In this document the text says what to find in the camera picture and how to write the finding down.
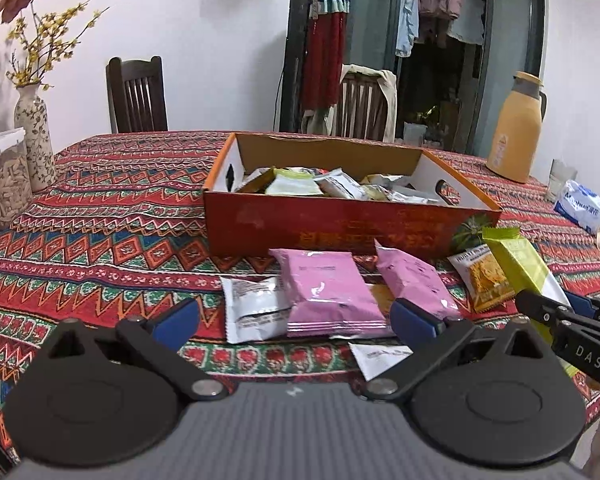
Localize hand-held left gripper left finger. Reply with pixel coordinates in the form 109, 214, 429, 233
42, 299, 231, 402

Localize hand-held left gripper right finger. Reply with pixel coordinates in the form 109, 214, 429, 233
360, 299, 553, 402

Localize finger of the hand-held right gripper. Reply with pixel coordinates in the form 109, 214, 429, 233
516, 290, 600, 337
565, 292, 600, 326

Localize clear cookie packet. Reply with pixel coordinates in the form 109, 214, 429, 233
447, 245, 516, 315
369, 282, 396, 316

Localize pink snack packet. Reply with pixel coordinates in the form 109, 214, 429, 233
270, 248, 396, 338
375, 240, 462, 321

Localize white snack packet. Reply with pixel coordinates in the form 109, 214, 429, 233
349, 342, 416, 382

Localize lime green snack packet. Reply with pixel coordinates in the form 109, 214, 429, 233
481, 226, 581, 378

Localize silver snack packet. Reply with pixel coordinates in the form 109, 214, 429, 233
362, 173, 412, 187
387, 185, 448, 206
219, 275, 295, 345
312, 167, 366, 200

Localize orange cardboard box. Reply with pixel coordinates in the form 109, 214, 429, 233
202, 132, 503, 258

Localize pale green snack packet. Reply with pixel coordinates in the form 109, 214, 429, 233
265, 167, 326, 197

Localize white blue tissue pack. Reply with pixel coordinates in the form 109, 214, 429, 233
553, 179, 600, 233

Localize clear drinking glass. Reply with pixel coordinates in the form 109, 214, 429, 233
546, 159, 578, 202

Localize tan thermos jug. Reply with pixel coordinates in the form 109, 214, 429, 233
486, 71, 548, 184

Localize potted plant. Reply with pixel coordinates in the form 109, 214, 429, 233
404, 105, 446, 146

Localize wooden chair with light slats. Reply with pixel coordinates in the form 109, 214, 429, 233
337, 65, 398, 143

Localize clear plastic food container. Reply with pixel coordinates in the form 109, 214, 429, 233
0, 127, 33, 231

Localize dark wooden chair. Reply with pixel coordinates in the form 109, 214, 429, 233
105, 56, 169, 134

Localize chair draped with cloth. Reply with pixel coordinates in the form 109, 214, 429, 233
302, 64, 398, 143

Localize floral ceramic vase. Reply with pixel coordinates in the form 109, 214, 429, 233
14, 84, 57, 193

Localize white hanging garment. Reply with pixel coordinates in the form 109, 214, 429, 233
447, 0, 486, 46

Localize light blue hanging shirt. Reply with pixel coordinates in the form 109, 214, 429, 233
394, 0, 421, 58

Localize yellow flower branches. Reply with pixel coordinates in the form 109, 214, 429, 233
5, 2, 110, 92

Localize dark sliding glass door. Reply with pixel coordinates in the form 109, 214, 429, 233
279, 0, 548, 158

